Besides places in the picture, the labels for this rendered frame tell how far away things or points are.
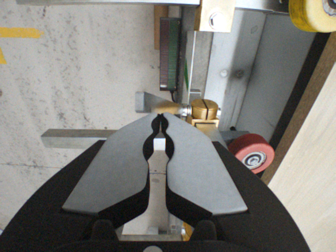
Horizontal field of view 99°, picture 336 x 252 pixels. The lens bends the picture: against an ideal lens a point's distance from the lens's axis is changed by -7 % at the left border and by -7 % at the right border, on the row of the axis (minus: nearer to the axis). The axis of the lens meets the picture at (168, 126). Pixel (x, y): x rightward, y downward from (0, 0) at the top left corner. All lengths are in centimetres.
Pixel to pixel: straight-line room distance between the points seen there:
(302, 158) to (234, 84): 29
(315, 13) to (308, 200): 43
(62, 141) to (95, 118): 103
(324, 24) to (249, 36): 29
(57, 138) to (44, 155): 154
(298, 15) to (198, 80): 25
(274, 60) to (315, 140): 22
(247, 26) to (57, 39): 110
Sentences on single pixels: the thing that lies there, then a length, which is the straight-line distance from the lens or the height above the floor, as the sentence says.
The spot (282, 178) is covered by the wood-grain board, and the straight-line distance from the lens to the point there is 42.
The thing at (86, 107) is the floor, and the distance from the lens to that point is 137.
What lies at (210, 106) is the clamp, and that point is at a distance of 29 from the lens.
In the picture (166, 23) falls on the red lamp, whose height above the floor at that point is 70.
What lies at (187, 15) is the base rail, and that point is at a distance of 41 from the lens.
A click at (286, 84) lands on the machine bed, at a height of 78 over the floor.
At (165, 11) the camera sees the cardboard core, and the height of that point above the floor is 7.
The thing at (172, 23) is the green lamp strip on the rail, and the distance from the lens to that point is 41.
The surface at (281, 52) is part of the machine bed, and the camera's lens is 47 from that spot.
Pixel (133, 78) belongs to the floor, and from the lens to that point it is 117.
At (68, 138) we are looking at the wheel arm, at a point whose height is 86.
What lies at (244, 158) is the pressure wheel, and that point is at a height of 91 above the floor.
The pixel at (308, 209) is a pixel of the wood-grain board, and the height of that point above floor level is 90.
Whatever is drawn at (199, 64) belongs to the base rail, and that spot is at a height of 70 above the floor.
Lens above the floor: 111
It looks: 58 degrees down
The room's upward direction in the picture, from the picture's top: 178 degrees clockwise
